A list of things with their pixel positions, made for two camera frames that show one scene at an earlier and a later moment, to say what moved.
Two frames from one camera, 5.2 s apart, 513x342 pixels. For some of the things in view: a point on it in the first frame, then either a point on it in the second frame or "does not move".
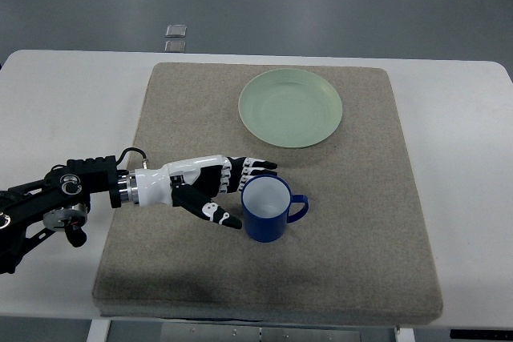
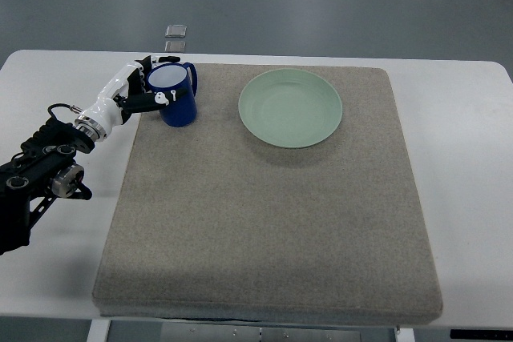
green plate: [290, 107] does not move
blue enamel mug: [265, 201] -> [168, 77]
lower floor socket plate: [175, 46] does not move
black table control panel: [480, 334] does not move
